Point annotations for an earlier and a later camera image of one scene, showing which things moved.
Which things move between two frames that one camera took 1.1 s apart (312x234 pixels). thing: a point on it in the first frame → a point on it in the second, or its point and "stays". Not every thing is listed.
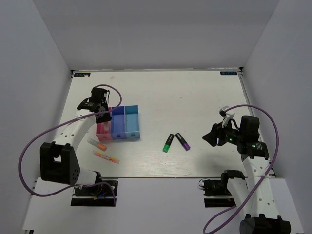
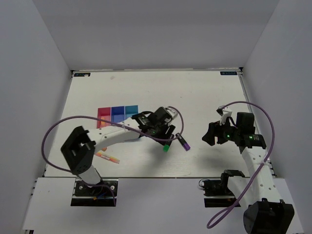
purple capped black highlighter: (184, 143) stays
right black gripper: (217, 131) stays
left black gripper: (107, 118) → (169, 130)
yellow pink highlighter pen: (108, 158) stays
